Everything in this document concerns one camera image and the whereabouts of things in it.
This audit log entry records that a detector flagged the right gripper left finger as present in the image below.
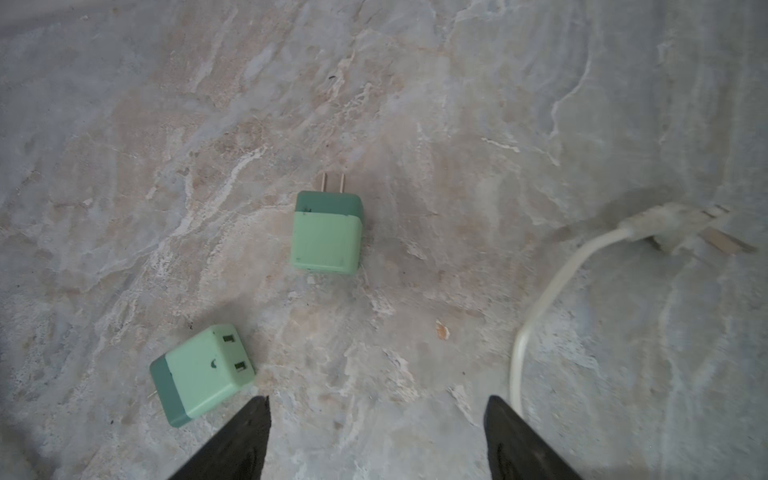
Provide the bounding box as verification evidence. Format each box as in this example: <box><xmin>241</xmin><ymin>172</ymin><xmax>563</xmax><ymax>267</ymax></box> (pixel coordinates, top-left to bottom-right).
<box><xmin>170</xmin><ymin>396</ymin><xmax>272</xmax><ymax>480</ymax></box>

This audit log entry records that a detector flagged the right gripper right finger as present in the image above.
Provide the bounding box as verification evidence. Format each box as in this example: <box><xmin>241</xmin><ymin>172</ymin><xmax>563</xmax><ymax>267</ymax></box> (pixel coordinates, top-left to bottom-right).
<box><xmin>483</xmin><ymin>395</ymin><xmax>582</xmax><ymax>480</ymax></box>

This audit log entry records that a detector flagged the green plug adapter left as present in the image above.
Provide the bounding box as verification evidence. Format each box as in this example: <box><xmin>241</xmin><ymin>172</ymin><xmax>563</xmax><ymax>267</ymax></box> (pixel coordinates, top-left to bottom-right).
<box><xmin>149</xmin><ymin>323</ymin><xmax>256</xmax><ymax>428</ymax></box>

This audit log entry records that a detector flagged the light green plug adapter far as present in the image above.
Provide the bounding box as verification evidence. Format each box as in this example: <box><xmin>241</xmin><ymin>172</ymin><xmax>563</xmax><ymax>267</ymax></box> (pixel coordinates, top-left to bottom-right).
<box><xmin>290</xmin><ymin>175</ymin><xmax>364</xmax><ymax>275</ymax></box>

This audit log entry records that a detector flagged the power strip white cable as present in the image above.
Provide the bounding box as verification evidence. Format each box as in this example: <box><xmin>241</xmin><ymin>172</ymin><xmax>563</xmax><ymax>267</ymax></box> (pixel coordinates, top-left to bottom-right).
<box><xmin>508</xmin><ymin>202</ymin><xmax>758</xmax><ymax>418</ymax></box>

